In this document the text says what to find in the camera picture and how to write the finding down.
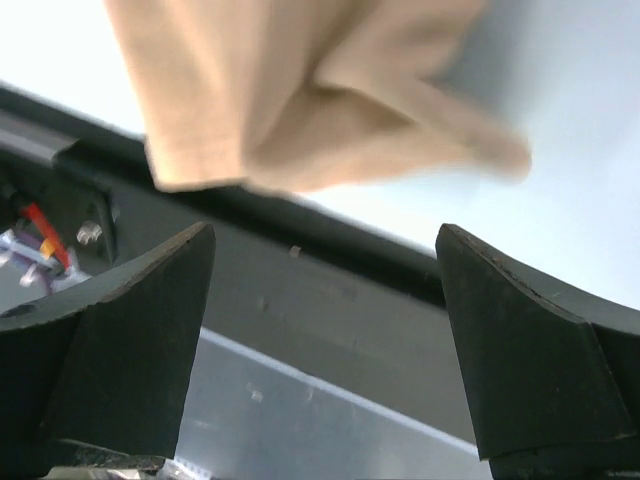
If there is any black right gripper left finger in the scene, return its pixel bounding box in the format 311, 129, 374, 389
1, 223, 216, 468

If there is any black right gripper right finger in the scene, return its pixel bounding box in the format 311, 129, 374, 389
436, 224, 639, 479

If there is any beige t shirt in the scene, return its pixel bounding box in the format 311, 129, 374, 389
105, 1, 531, 193

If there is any white slotted cable duct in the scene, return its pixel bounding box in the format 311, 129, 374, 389
161, 457, 213, 480

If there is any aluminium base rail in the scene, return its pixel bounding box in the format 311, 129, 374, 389
176, 329, 491, 479

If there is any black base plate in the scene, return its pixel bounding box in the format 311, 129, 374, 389
1, 88, 474, 441

